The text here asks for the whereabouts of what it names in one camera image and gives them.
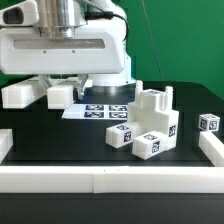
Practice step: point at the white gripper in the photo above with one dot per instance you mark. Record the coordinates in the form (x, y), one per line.
(92, 51)

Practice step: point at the white left fence rail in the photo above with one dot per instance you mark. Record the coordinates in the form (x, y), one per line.
(6, 142)

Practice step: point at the white front fence rail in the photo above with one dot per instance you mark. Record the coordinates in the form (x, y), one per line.
(70, 179)

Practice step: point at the white chair back part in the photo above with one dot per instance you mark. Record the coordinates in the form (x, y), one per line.
(61, 95)

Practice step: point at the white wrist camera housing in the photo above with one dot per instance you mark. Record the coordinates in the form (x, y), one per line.
(22, 14)

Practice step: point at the paper sheet with tags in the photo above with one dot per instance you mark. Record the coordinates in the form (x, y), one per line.
(96, 112)

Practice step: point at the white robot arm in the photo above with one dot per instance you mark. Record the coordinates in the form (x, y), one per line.
(60, 18)

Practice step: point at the white chair seat plate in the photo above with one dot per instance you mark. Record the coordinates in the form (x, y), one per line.
(152, 111)

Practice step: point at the white tagged cube far right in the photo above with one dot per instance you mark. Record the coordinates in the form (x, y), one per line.
(208, 122)

